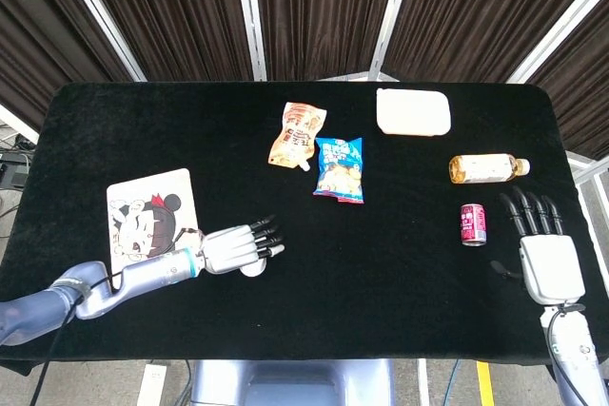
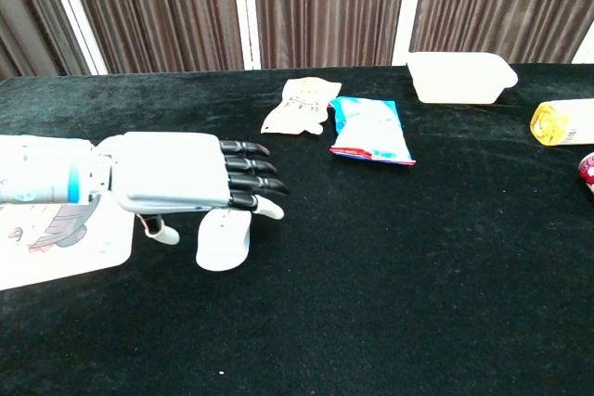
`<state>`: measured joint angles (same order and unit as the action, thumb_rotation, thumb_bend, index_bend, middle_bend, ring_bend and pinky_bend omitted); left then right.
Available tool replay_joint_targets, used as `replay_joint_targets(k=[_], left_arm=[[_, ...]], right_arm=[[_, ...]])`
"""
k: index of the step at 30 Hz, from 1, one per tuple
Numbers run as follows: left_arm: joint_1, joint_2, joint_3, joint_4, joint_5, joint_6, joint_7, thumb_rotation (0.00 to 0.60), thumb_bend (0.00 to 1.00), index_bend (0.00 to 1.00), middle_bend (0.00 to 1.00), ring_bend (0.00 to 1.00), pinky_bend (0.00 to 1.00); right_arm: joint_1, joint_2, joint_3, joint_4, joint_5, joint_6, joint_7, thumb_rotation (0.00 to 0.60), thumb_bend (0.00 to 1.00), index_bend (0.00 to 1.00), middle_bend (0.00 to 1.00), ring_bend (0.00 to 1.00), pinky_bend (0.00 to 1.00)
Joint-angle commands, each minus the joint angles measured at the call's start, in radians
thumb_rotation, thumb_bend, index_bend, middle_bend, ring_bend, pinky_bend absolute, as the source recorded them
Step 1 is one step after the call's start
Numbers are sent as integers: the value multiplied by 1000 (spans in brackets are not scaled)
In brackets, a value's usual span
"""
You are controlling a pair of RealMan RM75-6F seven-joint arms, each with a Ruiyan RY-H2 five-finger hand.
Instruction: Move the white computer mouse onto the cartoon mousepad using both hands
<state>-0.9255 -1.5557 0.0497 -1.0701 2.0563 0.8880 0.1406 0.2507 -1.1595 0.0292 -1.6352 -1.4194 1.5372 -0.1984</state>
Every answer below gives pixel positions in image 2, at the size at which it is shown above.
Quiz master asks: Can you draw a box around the white metal frame post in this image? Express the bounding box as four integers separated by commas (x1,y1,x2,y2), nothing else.
391,0,429,67
228,0,263,71
38,0,111,76
571,32,594,65

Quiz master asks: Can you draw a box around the cartoon print mouse pad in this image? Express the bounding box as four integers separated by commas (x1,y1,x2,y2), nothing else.
0,190,136,293

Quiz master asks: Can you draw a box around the blue chips bag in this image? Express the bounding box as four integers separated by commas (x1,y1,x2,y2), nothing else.
328,95,418,168

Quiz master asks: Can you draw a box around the yellow tea bottle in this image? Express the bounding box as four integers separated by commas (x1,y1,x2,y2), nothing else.
529,98,594,147

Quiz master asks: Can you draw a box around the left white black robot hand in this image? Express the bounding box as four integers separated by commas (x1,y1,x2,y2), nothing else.
95,131,291,247

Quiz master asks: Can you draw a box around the brown pleated curtain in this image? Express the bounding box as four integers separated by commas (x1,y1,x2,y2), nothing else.
61,0,246,75
0,0,92,81
252,0,410,70
408,0,594,66

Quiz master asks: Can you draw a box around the white plastic lidded container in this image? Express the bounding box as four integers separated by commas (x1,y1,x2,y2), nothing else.
406,50,520,106

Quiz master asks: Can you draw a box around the white computer mouse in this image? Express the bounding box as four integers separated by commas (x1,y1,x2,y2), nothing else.
195,208,253,273

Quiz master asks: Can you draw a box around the orange spout snack pouch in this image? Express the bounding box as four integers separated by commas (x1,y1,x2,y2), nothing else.
260,76,343,137

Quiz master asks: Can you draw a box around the red soda can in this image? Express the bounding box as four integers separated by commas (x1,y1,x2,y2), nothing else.
577,151,594,197

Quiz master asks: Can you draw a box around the black velvet tablecloth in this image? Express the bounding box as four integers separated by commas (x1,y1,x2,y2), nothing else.
0,61,594,396

